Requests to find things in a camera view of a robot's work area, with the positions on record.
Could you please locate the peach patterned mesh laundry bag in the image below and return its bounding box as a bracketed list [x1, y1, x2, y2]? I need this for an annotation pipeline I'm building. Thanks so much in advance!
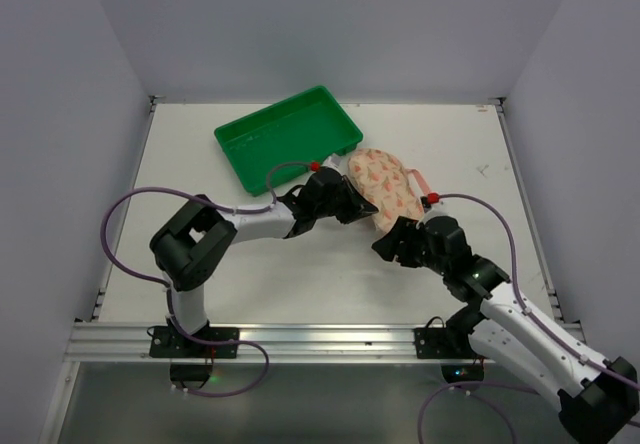
[347, 148, 431, 233]

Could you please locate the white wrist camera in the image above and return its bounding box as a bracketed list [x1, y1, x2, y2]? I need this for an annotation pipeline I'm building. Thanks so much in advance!
[323, 154, 348, 172]
[421, 199, 446, 216]

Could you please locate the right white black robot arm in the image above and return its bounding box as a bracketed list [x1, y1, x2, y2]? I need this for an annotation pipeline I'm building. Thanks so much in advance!
[372, 215, 639, 443]

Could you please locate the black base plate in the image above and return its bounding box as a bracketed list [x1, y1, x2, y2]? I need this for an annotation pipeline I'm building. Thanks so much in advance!
[412, 316, 473, 360]
[147, 325, 240, 359]

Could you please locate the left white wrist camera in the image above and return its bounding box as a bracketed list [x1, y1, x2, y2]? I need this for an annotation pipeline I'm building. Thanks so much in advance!
[323, 154, 348, 172]

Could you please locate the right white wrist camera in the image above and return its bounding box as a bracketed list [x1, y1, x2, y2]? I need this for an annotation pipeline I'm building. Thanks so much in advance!
[421, 199, 446, 216]

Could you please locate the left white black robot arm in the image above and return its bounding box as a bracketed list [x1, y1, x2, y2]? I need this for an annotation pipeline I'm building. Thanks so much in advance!
[150, 166, 378, 341]

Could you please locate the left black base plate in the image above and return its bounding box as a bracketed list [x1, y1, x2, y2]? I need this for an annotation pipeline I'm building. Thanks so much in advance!
[147, 325, 240, 359]

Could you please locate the green plastic tray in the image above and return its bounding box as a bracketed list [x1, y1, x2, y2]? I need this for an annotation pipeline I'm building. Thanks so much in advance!
[214, 86, 363, 197]

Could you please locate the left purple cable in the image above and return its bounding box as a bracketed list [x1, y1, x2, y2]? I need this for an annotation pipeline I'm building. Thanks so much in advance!
[101, 159, 321, 396]

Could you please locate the aluminium mounting rail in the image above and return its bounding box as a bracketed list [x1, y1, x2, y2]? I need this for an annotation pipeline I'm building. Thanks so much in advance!
[62, 321, 593, 364]

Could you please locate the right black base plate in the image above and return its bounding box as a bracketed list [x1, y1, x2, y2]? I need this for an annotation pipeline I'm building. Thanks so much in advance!
[412, 316, 473, 360]

